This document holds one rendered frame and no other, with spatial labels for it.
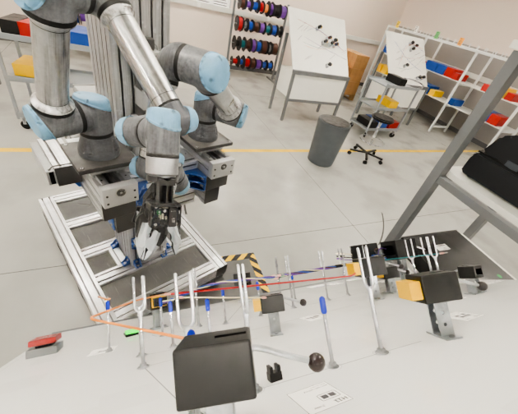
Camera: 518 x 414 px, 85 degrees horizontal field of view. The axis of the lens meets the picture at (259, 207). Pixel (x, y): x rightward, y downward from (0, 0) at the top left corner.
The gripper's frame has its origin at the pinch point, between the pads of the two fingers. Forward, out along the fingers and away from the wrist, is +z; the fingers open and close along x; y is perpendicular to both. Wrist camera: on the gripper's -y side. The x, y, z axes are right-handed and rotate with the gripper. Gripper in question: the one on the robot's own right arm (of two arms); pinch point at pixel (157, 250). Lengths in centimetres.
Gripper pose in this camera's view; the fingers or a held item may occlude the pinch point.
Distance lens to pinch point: 79.1
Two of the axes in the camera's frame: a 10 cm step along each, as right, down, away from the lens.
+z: -1.0, 9.8, 1.9
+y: 5.2, 2.1, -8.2
